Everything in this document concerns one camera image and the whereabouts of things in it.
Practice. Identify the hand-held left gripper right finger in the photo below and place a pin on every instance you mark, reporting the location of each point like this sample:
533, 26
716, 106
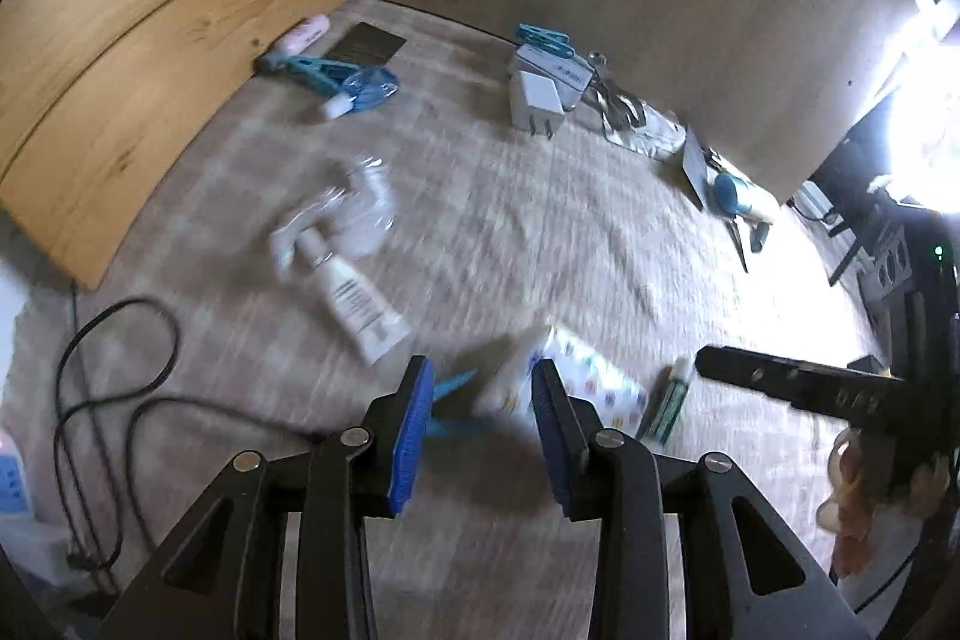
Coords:
551, 437

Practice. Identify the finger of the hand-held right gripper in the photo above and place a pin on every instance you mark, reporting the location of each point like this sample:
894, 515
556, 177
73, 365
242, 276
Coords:
787, 381

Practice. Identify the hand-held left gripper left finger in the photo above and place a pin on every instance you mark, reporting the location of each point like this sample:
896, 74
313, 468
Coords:
412, 430

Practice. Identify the blue clothespin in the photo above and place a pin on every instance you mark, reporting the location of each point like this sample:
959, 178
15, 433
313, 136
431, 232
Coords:
454, 400
307, 74
544, 36

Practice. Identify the patterned tissue pack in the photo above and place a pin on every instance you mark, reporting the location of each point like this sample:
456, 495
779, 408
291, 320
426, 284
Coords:
592, 385

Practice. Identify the person's right hand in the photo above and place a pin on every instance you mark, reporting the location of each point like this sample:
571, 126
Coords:
844, 535

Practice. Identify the green and white tube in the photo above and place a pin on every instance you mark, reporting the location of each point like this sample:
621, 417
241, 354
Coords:
667, 400

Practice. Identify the black light stand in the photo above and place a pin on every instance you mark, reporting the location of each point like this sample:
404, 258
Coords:
846, 254

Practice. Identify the white squeeze tube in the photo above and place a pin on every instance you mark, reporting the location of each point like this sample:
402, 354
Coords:
352, 299

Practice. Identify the nail clipper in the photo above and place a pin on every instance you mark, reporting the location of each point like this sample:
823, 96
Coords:
739, 242

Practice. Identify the small black stick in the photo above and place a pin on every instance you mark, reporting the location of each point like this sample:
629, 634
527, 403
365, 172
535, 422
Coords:
760, 235

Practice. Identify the white tube with blue cap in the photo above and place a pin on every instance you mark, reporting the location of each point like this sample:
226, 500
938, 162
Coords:
735, 194

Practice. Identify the clear plastic bag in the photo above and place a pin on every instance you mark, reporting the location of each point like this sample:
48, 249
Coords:
360, 205

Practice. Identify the grey textured card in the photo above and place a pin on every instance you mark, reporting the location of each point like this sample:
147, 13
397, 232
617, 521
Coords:
697, 168

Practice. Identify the silver printed packet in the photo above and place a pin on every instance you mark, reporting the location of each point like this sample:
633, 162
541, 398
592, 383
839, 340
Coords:
649, 130

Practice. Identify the white charger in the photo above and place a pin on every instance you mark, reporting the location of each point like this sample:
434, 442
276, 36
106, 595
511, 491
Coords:
534, 100

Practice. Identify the blue item in clear wrap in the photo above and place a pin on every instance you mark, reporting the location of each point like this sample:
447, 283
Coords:
367, 89

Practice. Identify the white box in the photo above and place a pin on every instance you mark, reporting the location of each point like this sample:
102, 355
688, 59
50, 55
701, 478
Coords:
559, 66

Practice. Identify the large beige cardboard box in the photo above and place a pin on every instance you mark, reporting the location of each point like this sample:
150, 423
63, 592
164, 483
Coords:
675, 10

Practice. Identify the black textured card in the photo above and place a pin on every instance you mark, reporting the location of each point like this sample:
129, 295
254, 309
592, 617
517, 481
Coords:
367, 44

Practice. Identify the pink lip balm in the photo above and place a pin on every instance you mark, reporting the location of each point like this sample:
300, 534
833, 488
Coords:
304, 33

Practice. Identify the wooden plank cabinet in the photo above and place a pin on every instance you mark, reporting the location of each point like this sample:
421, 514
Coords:
150, 48

